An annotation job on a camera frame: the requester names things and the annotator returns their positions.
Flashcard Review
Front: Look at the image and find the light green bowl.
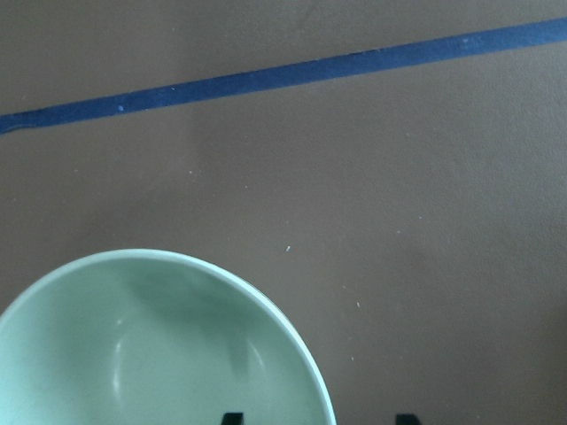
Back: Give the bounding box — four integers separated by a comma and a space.
1, 249, 336, 424

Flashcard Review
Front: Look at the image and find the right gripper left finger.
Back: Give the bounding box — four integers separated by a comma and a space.
221, 413, 243, 425

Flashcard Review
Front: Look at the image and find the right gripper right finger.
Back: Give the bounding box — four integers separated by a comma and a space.
395, 413, 419, 425

